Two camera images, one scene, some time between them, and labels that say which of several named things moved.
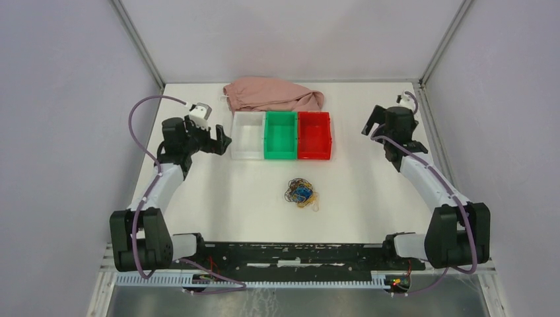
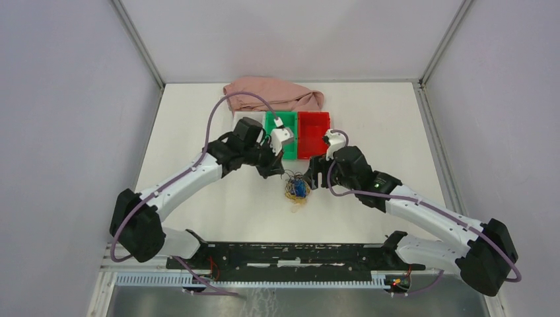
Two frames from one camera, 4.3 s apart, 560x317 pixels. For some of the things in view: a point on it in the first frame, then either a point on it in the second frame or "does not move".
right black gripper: [378, 115] → [317, 164]
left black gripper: [218, 146] → [275, 166]
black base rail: [315, 257] does not move
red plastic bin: [314, 137] does not move
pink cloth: [258, 94] does not move
